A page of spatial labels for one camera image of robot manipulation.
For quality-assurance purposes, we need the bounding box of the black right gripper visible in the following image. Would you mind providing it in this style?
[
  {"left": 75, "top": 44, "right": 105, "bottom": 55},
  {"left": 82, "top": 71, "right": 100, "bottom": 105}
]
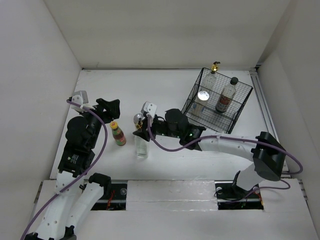
[{"left": 132, "top": 113, "right": 182, "bottom": 142}]

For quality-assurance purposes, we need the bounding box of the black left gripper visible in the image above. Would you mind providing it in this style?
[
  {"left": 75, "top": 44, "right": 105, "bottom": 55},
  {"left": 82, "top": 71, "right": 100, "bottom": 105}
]
[{"left": 79, "top": 97, "right": 120, "bottom": 148}]

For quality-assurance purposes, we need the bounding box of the clear oil bottle gold spout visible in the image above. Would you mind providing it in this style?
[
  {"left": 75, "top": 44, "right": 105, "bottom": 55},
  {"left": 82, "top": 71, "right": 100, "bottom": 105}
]
[{"left": 134, "top": 120, "right": 149, "bottom": 159}]

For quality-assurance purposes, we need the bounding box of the silver lid jar blue label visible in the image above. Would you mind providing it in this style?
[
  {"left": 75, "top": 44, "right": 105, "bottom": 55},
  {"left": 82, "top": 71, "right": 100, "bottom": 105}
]
[{"left": 133, "top": 113, "right": 145, "bottom": 125}]

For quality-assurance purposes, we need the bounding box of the red sauce bottle yellow cap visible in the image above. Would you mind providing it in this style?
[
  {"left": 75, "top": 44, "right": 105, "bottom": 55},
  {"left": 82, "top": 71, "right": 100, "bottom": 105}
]
[{"left": 109, "top": 121, "right": 127, "bottom": 146}]

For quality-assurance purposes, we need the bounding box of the silver lid white jar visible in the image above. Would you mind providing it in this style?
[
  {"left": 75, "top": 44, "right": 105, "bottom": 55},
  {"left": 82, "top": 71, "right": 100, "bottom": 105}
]
[{"left": 191, "top": 90, "right": 210, "bottom": 116}]

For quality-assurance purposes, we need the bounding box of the dark oil bottle gold spout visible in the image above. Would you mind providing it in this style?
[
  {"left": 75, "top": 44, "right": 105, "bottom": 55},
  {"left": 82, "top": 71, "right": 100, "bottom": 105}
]
[{"left": 202, "top": 61, "right": 221, "bottom": 90}]

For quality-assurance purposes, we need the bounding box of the black cap vinegar bottle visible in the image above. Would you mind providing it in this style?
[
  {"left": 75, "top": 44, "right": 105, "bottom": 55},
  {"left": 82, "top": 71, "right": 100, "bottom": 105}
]
[{"left": 215, "top": 77, "right": 239, "bottom": 113}]

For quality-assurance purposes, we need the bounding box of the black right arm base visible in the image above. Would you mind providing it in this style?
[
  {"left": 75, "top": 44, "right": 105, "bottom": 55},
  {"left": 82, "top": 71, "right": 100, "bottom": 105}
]
[{"left": 214, "top": 180, "right": 264, "bottom": 211}]

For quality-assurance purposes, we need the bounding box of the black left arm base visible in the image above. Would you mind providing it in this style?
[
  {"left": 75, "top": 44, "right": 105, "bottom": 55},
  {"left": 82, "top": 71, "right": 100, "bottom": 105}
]
[{"left": 79, "top": 173, "right": 128, "bottom": 211}]

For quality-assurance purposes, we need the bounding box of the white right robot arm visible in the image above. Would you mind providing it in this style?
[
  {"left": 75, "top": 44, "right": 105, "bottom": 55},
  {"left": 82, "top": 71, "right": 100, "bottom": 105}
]
[{"left": 133, "top": 108, "right": 286, "bottom": 197}]

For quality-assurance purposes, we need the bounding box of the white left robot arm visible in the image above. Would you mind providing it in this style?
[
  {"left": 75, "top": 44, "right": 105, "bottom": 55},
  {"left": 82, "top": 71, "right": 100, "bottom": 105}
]
[{"left": 21, "top": 97, "right": 120, "bottom": 240}]

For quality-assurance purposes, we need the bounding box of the white foam block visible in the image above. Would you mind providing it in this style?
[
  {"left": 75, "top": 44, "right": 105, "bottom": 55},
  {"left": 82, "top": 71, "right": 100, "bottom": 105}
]
[{"left": 126, "top": 180, "right": 218, "bottom": 212}]

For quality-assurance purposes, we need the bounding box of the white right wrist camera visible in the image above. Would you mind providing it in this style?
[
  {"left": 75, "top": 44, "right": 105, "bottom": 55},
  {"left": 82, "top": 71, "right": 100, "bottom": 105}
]
[{"left": 141, "top": 101, "right": 158, "bottom": 118}]

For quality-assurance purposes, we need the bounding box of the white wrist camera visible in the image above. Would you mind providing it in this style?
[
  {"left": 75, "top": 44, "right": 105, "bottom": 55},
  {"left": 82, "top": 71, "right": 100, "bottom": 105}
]
[
  {"left": 141, "top": 101, "right": 158, "bottom": 118},
  {"left": 68, "top": 90, "right": 89, "bottom": 113}
]

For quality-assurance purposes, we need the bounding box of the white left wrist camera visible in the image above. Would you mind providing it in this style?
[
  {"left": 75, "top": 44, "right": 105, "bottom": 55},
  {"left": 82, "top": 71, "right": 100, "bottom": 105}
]
[{"left": 68, "top": 90, "right": 89, "bottom": 113}]

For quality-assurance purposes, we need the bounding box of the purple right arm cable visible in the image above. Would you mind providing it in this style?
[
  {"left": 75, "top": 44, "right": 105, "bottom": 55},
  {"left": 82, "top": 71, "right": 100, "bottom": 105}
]
[{"left": 147, "top": 114, "right": 304, "bottom": 203}]

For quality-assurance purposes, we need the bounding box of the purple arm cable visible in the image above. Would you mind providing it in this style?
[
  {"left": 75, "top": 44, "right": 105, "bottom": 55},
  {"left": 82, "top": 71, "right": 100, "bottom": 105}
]
[
  {"left": 147, "top": 114, "right": 304, "bottom": 203},
  {"left": 18, "top": 99, "right": 109, "bottom": 240}
]

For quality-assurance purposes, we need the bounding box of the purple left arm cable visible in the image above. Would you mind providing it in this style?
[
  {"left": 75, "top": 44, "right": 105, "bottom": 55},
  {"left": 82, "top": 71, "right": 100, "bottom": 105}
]
[{"left": 18, "top": 99, "right": 109, "bottom": 240}]

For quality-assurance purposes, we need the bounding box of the black wire basket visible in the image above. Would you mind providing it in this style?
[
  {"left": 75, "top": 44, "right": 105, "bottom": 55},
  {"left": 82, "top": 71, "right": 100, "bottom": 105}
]
[{"left": 181, "top": 67, "right": 253, "bottom": 134}]

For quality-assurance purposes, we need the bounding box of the aluminium rail right side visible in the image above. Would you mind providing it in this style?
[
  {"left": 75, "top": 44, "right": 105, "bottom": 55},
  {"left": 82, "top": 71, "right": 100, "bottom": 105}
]
[{"left": 249, "top": 67, "right": 279, "bottom": 141}]

